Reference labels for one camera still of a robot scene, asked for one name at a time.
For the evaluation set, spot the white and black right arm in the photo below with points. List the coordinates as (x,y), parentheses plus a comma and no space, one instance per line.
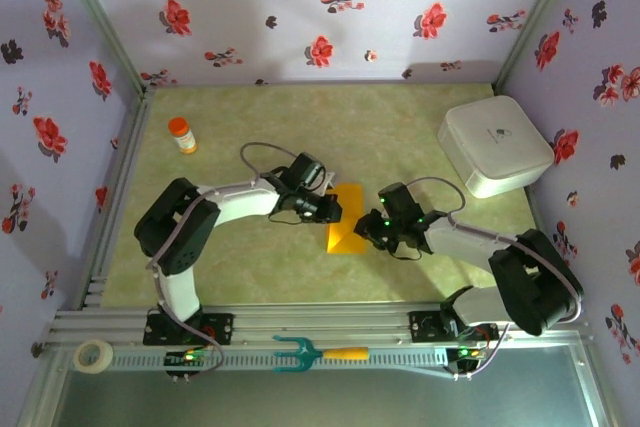
(460,242)

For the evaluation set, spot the white square lidded box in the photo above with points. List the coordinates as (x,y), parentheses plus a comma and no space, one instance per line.
(495,142)

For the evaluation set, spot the small circuit board with LEDs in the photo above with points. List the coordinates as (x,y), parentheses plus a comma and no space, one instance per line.
(465,354)
(185,359)

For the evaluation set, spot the orange-capped pill bottle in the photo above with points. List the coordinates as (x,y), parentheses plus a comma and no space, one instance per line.
(182,137)

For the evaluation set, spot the white tape roll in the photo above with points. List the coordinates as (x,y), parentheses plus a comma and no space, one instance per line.
(107,359)

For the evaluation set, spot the aluminium rail beam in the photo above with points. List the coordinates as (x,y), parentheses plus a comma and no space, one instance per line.
(325,319)

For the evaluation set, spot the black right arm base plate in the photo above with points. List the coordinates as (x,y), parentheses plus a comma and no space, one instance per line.
(422,327)

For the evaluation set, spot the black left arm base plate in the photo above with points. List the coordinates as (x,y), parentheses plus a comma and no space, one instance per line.
(220,327)

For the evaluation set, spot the aluminium side rail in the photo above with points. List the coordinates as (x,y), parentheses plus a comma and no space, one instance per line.
(121,187)

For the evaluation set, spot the aluminium corner post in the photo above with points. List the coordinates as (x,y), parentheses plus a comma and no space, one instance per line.
(102,22)
(536,17)

